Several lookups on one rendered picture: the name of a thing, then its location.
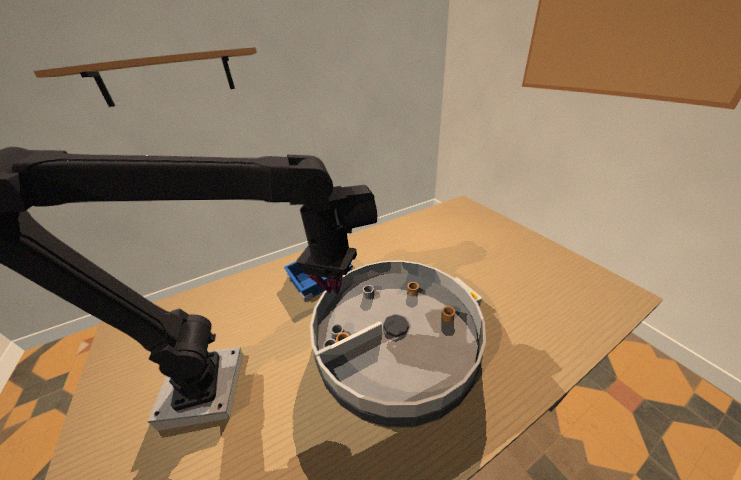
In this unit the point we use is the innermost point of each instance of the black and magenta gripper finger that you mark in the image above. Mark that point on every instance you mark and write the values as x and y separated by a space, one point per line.
321 282
336 283

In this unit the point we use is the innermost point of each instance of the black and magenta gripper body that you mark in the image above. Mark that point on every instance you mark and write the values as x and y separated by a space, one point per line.
325 256

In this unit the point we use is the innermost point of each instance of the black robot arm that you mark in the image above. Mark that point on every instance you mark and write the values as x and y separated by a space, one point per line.
50 177

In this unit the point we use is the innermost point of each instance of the blue crate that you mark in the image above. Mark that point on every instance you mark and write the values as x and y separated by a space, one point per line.
307 286

